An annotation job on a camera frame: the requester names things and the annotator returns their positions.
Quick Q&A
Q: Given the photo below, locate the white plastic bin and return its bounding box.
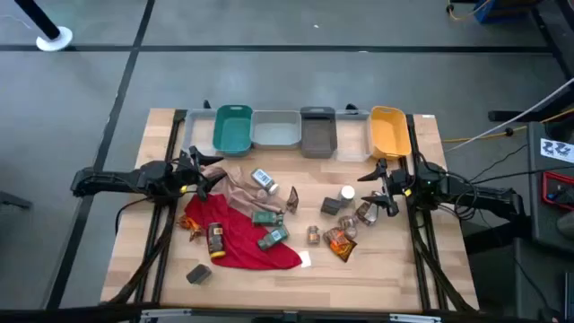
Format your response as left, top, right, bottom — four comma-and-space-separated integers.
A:
249, 109, 303, 151

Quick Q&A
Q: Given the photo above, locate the yellow floor cable with plug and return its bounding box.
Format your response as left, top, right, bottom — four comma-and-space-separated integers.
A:
441, 107, 574, 144

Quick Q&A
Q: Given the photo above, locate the dark jar with yellow lid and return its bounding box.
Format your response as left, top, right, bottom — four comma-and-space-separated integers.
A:
206, 222, 228, 260

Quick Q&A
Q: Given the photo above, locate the red box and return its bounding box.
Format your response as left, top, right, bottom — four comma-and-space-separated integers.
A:
541, 170, 574, 212

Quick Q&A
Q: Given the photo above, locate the orange spice packet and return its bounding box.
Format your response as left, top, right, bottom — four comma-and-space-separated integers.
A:
178, 214, 204, 242
322, 226, 359, 264

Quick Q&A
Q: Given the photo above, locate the dark rectangular spice tin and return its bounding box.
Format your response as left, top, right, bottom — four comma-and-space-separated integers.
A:
319, 196, 343, 216
186, 263, 213, 285

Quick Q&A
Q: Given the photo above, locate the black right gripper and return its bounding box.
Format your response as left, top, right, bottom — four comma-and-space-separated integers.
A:
357, 158, 418, 218

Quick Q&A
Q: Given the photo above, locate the grey furniture foot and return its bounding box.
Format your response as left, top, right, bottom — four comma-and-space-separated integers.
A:
0, 189, 34, 210

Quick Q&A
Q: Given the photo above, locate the black side cabinet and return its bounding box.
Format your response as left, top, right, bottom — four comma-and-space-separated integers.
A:
526, 120, 574, 252

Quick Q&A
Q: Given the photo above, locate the teal plastic bin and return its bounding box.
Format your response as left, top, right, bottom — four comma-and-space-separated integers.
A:
212, 104, 254, 158

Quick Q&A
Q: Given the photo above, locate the hanging yellow cable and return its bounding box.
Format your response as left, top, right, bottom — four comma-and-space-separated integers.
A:
446, 0, 492, 22

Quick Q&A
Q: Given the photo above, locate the smoky grey plastic bin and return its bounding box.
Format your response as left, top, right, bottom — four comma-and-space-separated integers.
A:
299, 106, 338, 160

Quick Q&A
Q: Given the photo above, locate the white cable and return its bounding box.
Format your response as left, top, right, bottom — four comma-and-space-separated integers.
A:
446, 76, 574, 153

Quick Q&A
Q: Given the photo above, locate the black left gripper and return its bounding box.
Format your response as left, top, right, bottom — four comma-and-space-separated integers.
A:
173, 145, 228, 202

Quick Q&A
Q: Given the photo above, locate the red cloth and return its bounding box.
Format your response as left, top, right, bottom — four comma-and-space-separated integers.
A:
183, 193, 303, 272

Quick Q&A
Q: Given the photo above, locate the white marker tag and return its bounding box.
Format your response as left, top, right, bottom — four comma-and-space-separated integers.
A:
540, 137, 574, 164

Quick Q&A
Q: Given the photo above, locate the clear plastic bin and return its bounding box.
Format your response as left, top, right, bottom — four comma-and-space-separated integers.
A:
182, 109, 220, 157
335, 109, 374, 162

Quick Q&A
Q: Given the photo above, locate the black pole with white base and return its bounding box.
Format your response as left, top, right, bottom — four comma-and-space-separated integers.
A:
13, 0, 74, 53

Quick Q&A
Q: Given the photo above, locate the yellow plastic bin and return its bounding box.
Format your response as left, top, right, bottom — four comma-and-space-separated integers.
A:
368, 105, 413, 162

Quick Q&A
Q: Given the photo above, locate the black desk frame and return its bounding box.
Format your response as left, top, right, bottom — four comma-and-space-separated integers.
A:
487, 0, 574, 123

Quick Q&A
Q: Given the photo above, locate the green-capped spice jar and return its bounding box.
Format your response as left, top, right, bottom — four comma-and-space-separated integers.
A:
251, 210, 285, 227
257, 225, 291, 251

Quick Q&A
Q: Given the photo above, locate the blue box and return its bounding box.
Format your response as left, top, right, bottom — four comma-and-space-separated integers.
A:
473, 0, 542, 25

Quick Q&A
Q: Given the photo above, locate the beige cloth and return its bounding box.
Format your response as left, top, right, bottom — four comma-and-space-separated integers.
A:
200, 164, 288, 215

